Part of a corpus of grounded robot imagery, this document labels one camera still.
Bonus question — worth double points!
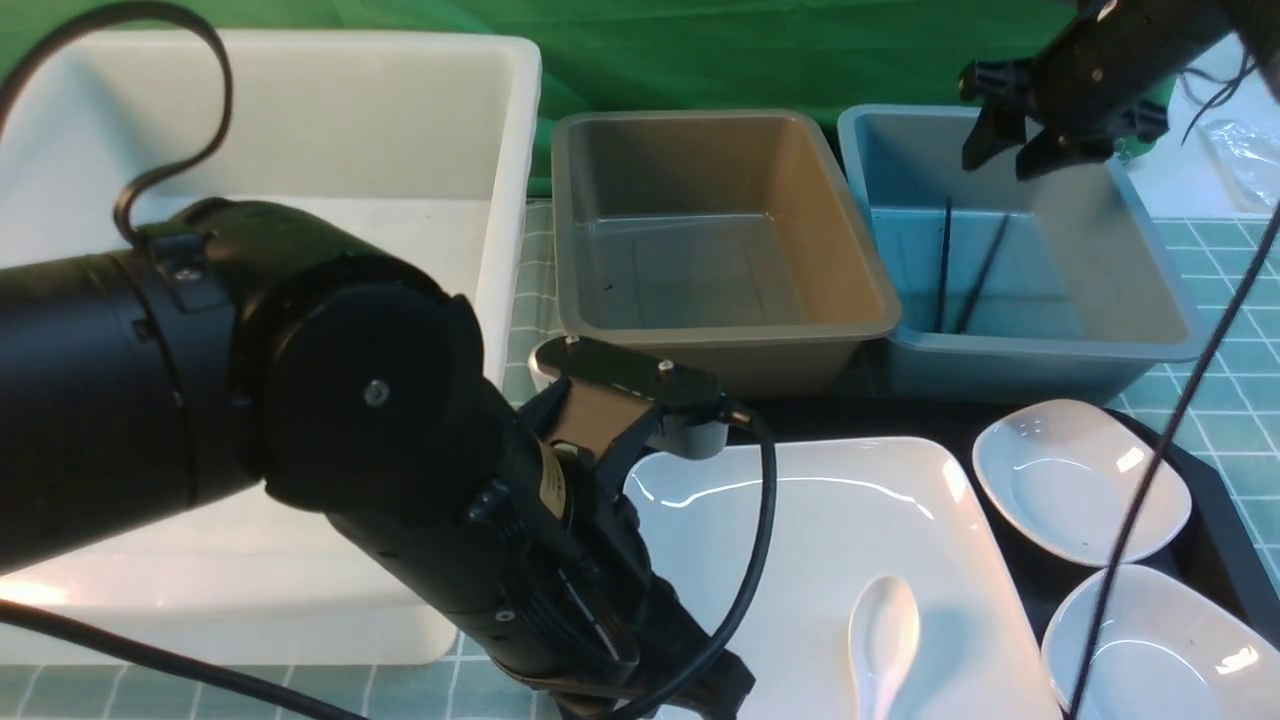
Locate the black plastic tray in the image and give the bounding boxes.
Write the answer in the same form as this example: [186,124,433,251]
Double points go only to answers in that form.
[726,396,1277,719]

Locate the large white plastic bin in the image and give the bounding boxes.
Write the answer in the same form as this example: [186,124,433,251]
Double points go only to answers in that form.
[1,29,541,666]

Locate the white ceramic spoon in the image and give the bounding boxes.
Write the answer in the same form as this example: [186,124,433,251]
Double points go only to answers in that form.
[847,575,922,719]

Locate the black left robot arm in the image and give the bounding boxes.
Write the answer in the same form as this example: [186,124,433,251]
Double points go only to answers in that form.
[3,199,755,719]

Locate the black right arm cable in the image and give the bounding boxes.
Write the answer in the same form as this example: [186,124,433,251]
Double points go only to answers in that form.
[1066,50,1280,720]

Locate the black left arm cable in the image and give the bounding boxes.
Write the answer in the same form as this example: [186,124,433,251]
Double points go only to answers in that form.
[0,0,780,720]

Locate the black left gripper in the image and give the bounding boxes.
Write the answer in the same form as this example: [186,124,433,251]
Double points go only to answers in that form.
[440,439,756,719]

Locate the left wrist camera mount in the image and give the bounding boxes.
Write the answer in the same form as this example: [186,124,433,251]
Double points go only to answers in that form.
[521,334,754,482]

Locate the clear plastic bag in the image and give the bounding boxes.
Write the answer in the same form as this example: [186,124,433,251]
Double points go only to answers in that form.
[1197,119,1279,211]

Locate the brown plastic bin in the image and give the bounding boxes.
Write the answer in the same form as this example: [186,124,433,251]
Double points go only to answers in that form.
[552,110,902,398]

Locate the large white rectangular plate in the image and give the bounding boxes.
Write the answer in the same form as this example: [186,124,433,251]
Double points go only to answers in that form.
[625,437,1061,719]

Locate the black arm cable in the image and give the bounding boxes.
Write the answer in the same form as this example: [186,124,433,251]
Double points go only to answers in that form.
[0,0,780,720]
[1066,50,1280,720]

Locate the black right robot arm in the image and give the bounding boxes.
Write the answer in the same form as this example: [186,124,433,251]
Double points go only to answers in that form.
[959,1,1279,181]

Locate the green checked tablecloth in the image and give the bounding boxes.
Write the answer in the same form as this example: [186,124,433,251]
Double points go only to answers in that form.
[3,201,1277,719]

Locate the green backdrop cloth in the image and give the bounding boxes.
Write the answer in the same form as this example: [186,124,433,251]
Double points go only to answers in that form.
[0,0,1203,199]

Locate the blue plastic bin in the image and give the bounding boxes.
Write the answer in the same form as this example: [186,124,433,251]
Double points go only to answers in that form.
[837,105,1210,404]

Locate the white small dish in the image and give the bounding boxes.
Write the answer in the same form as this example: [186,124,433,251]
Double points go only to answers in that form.
[1078,564,1279,719]
[972,398,1153,568]

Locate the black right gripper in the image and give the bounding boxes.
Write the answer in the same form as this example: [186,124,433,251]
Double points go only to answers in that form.
[959,10,1171,182]

